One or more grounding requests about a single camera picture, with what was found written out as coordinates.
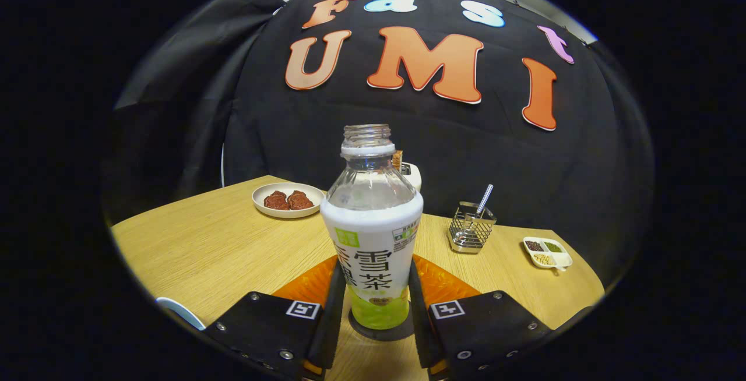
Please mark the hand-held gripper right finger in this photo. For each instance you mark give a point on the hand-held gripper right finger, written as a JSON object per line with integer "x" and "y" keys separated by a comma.
{"x": 421, "y": 328}

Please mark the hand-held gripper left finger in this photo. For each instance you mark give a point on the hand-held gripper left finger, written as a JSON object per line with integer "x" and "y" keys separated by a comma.
{"x": 333, "y": 323}

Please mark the dark round coaster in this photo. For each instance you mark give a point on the dark round coaster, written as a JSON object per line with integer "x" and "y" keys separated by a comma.
{"x": 382, "y": 334}

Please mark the clear juice bottle white label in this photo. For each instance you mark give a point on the clear juice bottle white label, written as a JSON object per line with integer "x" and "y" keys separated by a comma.
{"x": 371, "y": 235}

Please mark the white ceramic cup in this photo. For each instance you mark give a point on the white ceramic cup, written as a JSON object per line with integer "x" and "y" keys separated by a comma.
{"x": 178, "y": 311}

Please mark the small round plate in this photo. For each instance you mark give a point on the small round plate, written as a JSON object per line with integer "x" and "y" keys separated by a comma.
{"x": 288, "y": 214}

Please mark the wooden table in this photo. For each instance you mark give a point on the wooden table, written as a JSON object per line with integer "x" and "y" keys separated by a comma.
{"x": 233, "y": 253}

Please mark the red-brown food piece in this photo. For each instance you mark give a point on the red-brown food piece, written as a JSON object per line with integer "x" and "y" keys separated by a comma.
{"x": 276, "y": 200}
{"x": 300, "y": 200}

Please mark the striped straw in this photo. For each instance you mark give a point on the striped straw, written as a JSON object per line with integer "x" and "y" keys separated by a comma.
{"x": 485, "y": 197}

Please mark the white toaster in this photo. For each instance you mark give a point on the white toaster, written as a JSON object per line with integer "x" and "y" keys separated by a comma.
{"x": 412, "y": 178}

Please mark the divided white dish with beans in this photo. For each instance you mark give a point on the divided white dish with beans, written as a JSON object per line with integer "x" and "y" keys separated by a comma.
{"x": 564, "y": 260}

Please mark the toast slices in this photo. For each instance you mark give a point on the toast slices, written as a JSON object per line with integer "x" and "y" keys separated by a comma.
{"x": 398, "y": 159}

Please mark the black backdrop cloth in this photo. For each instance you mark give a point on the black backdrop cloth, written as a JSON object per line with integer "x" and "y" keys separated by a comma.
{"x": 524, "y": 165}

